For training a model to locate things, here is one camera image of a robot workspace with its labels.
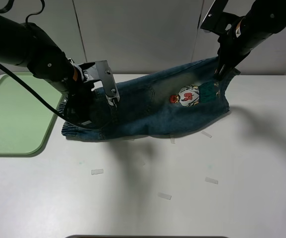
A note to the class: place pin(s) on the children's blue denim shorts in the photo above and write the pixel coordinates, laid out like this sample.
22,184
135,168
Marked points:
179,100

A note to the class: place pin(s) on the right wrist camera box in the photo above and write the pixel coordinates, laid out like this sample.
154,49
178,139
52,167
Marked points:
216,20

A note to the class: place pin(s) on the light green plastic tray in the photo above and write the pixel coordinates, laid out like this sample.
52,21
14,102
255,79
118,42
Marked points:
24,121

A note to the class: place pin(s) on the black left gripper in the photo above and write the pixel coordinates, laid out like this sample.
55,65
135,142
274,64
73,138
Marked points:
74,83

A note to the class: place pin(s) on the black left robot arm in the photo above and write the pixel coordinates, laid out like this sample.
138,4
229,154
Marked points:
27,45

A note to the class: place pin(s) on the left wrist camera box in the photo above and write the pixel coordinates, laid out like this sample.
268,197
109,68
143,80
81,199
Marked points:
101,71

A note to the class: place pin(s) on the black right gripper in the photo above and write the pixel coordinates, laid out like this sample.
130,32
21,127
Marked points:
231,52

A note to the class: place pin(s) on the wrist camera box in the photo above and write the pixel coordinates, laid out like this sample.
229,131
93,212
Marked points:
101,71
216,20

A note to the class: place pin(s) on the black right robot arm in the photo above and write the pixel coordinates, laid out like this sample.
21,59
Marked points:
265,18

